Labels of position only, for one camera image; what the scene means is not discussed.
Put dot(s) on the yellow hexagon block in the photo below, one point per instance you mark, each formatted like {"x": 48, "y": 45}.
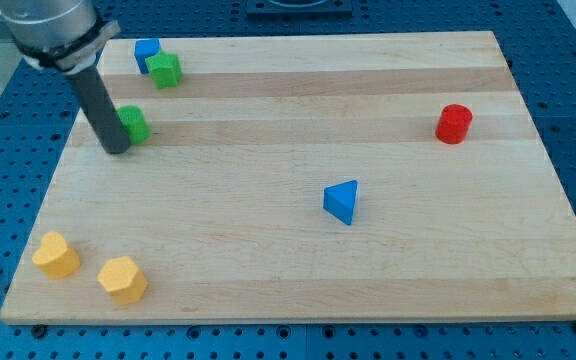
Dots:
{"x": 123, "y": 280}

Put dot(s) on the red cylinder block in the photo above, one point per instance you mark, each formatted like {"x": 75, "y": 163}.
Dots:
{"x": 454, "y": 123}

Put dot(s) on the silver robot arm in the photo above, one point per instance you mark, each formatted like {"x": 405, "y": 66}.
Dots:
{"x": 65, "y": 35}

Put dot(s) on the blue cube block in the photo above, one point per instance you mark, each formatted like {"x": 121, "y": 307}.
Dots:
{"x": 144, "y": 49}

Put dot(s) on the wooden board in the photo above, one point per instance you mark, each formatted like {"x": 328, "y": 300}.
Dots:
{"x": 222, "y": 206}

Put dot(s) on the green cylinder block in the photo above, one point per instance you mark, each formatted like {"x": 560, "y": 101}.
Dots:
{"x": 134, "y": 123}

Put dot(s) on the dark grey cylindrical pointer tool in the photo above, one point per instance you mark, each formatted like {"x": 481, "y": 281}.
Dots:
{"x": 95, "y": 102}

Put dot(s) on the green star block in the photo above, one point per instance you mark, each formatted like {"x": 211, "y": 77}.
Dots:
{"x": 164, "y": 69}

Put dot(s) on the yellow heart block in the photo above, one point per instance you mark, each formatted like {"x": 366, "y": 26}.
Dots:
{"x": 55, "y": 257}

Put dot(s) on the blue triangle block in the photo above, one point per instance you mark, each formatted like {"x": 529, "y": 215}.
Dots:
{"x": 340, "y": 199}

